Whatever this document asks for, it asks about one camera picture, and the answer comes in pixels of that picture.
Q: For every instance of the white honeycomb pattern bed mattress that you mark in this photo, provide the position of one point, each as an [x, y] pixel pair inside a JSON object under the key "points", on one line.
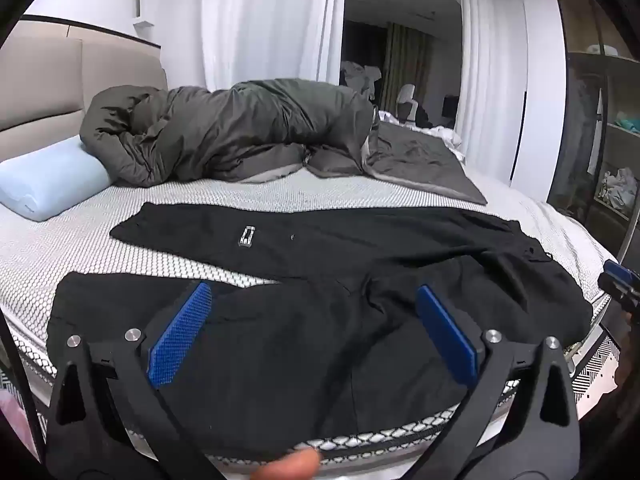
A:
{"points": [[75, 240]]}

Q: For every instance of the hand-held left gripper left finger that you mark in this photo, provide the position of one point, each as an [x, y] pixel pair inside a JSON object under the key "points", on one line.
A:
{"points": [[180, 332]]}

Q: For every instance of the pink cloth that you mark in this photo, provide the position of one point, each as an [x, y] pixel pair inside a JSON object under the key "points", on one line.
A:
{"points": [[12, 420]]}

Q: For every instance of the white office chair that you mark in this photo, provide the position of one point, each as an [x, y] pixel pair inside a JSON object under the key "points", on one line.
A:
{"points": [[407, 97]]}

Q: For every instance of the beige padded headboard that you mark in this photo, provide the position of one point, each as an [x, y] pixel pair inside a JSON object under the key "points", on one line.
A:
{"points": [[40, 95]]}

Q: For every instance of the crumpled white cloth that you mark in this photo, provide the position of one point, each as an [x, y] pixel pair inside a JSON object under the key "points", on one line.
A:
{"points": [[617, 187]]}

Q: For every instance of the grey clothes pile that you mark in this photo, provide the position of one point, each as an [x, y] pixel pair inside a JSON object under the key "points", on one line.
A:
{"points": [[357, 77]]}

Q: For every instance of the grey duvet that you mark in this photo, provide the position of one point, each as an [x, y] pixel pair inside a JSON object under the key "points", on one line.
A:
{"points": [[225, 130]]}

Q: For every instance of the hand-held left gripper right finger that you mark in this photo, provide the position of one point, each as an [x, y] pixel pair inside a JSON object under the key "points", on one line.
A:
{"points": [[445, 335]]}

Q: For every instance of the person's left hand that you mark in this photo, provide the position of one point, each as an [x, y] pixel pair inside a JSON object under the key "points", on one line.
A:
{"points": [[287, 467]]}

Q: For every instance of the black pants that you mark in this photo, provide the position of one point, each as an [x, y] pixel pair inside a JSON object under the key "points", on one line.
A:
{"points": [[325, 280]]}

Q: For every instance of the light blue pillow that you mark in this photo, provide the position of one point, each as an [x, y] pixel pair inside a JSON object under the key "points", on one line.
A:
{"points": [[45, 180]]}

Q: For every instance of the olive brown curtain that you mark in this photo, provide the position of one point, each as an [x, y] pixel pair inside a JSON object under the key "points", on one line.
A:
{"points": [[405, 55]]}

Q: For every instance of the white curtain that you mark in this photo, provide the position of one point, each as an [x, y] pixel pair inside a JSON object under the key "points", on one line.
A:
{"points": [[487, 60], [260, 20]]}

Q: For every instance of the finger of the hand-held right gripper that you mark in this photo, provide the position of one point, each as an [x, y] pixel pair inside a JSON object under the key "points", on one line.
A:
{"points": [[620, 275]]}

